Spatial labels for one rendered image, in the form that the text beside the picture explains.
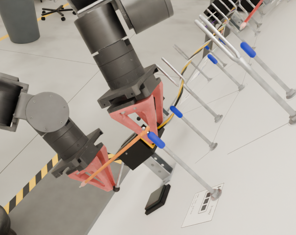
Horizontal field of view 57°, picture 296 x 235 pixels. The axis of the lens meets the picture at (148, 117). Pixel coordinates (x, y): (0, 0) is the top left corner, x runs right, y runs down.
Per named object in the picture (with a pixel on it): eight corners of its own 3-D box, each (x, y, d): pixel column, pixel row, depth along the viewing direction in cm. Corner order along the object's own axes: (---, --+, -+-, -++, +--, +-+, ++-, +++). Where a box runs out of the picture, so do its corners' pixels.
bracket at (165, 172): (167, 169, 48) (146, 150, 48) (176, 162, 47) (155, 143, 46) (160, 187, 44) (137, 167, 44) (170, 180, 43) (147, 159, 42)
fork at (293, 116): (306, 119, 26) (200, 13, 24) (289, 128, 27) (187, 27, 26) (306, 108, 27) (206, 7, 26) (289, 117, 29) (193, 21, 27)
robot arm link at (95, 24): (74, 16, 39) (65, 13, 34) (116, -6, 39) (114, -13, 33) (97, 59, 41) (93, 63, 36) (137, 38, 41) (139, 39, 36)
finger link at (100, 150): (129, 171, 52) (97, 135, 49) (116, 199, 46) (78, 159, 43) (105, 183, 55) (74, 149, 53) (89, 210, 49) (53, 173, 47)
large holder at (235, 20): (270, 0, 95) (242, -30, 94) (240, 34, 92) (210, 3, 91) (258, 9, 102) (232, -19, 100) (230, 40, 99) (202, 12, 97)
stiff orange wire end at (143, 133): (83, 185, 39) (80, 183, 39) (153, 127, 28) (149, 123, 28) (78, 191, 38) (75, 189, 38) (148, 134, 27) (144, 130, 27)
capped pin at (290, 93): (294, 97, 31) (242, 44, 30) (284, 100, 32) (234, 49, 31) (300, 88, 31) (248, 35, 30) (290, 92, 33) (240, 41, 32)
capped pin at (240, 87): (246, 86, 47) (211, 51, 46) (239, 92, 48) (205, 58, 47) (244, 84, 49) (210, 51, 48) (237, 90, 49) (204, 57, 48)
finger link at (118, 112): (180, 121, 44) (155, 69, 41) (171, 144, 38) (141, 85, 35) (144, 132, 47) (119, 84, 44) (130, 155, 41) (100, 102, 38)
